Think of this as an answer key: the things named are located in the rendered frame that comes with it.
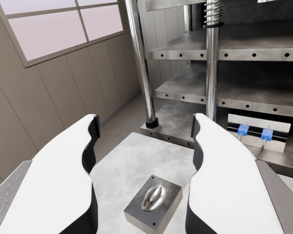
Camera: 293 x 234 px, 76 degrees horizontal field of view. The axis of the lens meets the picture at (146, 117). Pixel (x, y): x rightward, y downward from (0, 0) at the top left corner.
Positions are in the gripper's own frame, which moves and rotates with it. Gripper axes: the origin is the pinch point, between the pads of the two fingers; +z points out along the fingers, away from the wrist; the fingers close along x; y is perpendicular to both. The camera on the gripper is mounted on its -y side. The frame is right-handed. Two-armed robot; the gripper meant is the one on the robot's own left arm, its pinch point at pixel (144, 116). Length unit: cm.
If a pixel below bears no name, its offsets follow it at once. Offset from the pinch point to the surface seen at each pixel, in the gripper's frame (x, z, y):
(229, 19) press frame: 63, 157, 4
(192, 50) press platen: 22, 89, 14
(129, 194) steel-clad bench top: -10, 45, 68
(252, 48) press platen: 44, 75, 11
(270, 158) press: 59, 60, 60
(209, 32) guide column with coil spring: 26, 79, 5
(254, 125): 53, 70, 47
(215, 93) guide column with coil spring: 33, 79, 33
